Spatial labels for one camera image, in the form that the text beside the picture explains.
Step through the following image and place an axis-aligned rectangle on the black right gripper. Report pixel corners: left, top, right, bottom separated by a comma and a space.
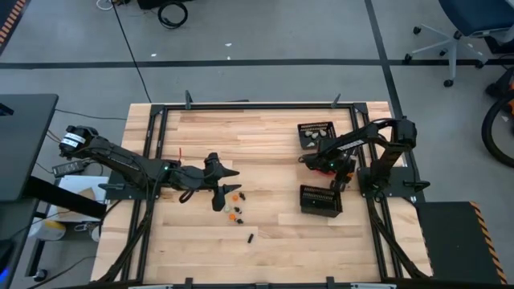
300, 152, 357, 192

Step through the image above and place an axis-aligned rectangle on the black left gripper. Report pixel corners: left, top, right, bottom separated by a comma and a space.
182, 151, 243, 193

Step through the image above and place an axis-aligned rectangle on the black perforated plastic basket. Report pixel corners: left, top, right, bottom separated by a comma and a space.
296, 120, 338, 151
299, 184, 345, 219

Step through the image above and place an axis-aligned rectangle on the black platform with hazard stripe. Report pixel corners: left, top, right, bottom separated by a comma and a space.
414, 200, 509, 286

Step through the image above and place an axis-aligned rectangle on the white cardboard box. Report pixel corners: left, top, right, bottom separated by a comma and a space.
58, 175, 110, 222

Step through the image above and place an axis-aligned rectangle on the black power adapter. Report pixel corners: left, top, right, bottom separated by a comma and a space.
51, 159, 86, 178

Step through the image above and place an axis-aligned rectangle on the black desk leg bar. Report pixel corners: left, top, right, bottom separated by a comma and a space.
23, 176, 108, 220

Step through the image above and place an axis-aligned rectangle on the white bottle with yellow band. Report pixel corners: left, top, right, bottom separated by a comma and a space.
30, 219, 67, 242

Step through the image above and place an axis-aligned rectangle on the black box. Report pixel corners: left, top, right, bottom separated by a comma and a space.
137, 0, 194, 10

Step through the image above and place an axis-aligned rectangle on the black desk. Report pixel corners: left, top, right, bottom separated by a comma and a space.
0, 93, 59, 201

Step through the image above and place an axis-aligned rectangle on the blue office chair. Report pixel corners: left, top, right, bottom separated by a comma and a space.
402, 0, 514, 88

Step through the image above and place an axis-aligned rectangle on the black mat with hazard stripe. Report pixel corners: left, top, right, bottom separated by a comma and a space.
0, 0, 28, 55

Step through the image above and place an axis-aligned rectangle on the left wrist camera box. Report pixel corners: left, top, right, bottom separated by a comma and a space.
211, 188, 229, 212

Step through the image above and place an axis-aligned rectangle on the left wrist camera black cable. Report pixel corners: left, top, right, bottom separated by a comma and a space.
179, 187, 198, 203

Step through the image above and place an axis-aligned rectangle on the black aluminium table frame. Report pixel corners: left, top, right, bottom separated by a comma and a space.
92, 102, 433, 287

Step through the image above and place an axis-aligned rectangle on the long black floor cable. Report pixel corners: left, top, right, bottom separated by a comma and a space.
111, 2, 153, 104

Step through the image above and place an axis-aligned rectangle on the black curved hose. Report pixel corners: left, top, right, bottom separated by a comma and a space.
480, 66, 514, 169

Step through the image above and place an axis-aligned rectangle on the coiled black cable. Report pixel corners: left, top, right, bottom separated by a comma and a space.
157, 0, 190, 31

